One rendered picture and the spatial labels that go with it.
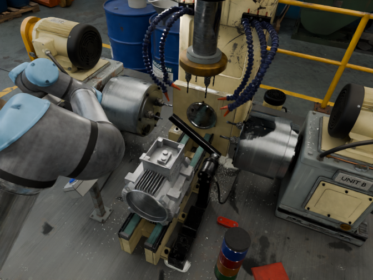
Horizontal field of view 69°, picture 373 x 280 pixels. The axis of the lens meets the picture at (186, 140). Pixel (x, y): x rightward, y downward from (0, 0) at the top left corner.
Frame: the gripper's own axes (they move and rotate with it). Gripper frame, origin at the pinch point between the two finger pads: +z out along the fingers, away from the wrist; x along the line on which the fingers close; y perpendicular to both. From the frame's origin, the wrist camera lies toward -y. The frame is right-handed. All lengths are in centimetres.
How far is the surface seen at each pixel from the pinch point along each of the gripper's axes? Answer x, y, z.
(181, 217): -11.3, 5.5, 41.0
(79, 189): -3.5, -12.6, 3.9
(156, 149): -19.2, 10.0, 10.0
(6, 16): 375, 275, -159
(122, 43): 114, 179, -25
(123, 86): -0.1, 33.5, -10.0
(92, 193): 4.4, -6.3, 11.4
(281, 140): -52, 30, 32
